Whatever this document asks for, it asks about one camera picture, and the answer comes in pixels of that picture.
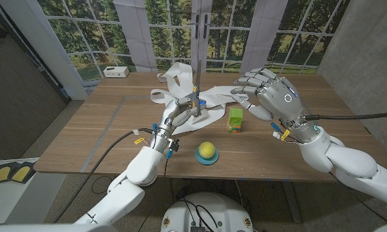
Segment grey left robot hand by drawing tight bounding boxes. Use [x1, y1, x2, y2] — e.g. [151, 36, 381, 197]
[149, 95, 209, 155]

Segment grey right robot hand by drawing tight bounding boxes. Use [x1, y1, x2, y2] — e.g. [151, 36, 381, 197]
[231, 66, 320, 144]

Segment white receipt paper strip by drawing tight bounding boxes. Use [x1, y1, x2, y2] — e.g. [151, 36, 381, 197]
[150, 62, 250, 136]

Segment grey orange-handled scissors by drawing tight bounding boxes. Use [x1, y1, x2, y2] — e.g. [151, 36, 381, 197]
[188, 59, 209, 119]

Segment yellow tennis ball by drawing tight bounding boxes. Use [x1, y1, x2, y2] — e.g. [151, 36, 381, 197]
[198, 141, 216, 159]

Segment small blue plate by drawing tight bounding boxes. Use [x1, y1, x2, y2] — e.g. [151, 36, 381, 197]
[194, 145, 220, 166]

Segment green cube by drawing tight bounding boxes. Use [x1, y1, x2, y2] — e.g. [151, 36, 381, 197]
[228, 108, 244, 126]

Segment multicoloured puzzle cube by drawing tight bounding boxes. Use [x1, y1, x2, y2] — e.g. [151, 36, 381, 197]
[227, 121, 242, 133]

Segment white socket box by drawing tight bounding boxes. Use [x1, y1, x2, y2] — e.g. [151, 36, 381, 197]
[103, 66, 130, 79]

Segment printed window forest backdrop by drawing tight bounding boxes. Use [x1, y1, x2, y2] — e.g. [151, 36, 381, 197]
[37, 0, 352, 81]

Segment grey table leg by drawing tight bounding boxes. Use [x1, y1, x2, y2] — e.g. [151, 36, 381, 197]
[282, 181, 303, 224]

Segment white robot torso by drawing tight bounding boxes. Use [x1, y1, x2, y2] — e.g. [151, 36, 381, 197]
[160, 192, 254, 232]

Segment white floor platform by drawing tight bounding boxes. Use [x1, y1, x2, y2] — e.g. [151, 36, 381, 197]
[0, 157, 67, 226]

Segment dark brown door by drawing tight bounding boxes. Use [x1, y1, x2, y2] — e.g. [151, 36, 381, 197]
[0, 6, 68, 161]

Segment yellow black foot pedal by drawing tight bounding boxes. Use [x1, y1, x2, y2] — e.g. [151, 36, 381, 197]
[11, 162, 36, 184]
[0, 163, 12, 185]

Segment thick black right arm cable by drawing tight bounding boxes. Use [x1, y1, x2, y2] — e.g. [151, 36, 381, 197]
[304, 111, 387, 122]

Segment black torso cable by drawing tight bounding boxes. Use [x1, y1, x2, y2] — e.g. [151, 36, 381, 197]
[178, 198, 220, 231]

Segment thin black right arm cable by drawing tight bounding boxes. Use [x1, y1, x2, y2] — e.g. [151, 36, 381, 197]
[328, 172, 387, 224]

